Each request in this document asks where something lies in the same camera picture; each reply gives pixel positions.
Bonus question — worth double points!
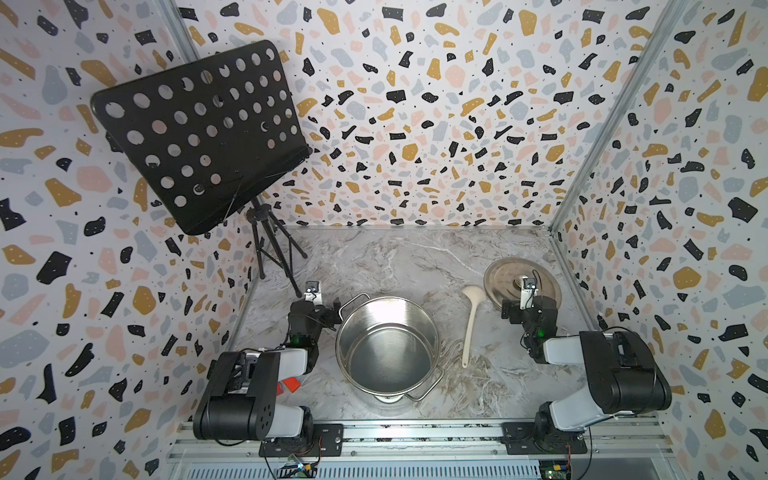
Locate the stainless steel pot lid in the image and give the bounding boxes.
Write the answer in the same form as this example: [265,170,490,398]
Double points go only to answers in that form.
[483,257,562,311]

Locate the cream plastic ladle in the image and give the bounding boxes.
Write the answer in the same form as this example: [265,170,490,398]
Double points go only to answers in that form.
[461,285,487,368]

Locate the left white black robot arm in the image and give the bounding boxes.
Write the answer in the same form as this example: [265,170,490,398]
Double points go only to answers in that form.
[192,300,344,458]

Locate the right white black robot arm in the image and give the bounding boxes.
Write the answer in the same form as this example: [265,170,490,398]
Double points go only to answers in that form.
[501,296,672,455]

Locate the red block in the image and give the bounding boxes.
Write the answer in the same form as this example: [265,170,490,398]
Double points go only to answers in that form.
[281,377,301,393]

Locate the left green circuit board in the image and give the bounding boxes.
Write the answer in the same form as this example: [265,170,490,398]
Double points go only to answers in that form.
[279,455,320,479]

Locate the green circuit board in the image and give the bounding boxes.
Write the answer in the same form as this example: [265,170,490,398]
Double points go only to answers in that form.
[539,460,572,480]
[279,455,320,479]

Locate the right green circuit board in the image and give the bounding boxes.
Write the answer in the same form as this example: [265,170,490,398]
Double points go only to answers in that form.
[539,460,572,480]

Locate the black perforated music stand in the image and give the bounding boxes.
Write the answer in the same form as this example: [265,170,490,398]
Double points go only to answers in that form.
[90,40,312,277]

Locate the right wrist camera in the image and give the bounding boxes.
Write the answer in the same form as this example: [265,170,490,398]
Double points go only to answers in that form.
[519,276,538,310]

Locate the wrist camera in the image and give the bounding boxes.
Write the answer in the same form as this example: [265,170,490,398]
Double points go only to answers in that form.
[304,280,323,305]
[519,276,538,310]

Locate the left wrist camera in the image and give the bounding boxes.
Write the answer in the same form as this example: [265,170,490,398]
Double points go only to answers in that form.
[304,280,323,305]

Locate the aluminium mounting rail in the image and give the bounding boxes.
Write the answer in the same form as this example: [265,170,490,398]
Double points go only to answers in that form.
[169,417,685,479]

